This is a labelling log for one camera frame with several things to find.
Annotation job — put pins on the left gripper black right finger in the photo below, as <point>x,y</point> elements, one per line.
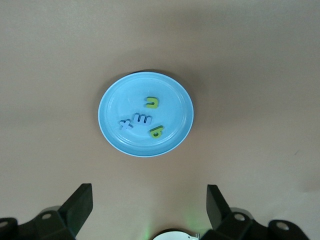
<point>217,212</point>

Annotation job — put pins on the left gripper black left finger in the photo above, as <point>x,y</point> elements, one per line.
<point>75,210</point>

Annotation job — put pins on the purple-blue foam letter x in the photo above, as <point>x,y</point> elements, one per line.
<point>125,125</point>

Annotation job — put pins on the green foam letter b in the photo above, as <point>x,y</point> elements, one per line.
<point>157,128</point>

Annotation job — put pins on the blue foam letter m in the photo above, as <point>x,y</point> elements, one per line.
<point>142,119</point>

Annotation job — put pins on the green foam letter u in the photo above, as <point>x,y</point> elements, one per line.
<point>151,107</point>

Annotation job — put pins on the blue plate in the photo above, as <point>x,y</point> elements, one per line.
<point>170,112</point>

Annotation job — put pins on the brown table cover sheet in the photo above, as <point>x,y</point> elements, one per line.
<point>250,75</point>

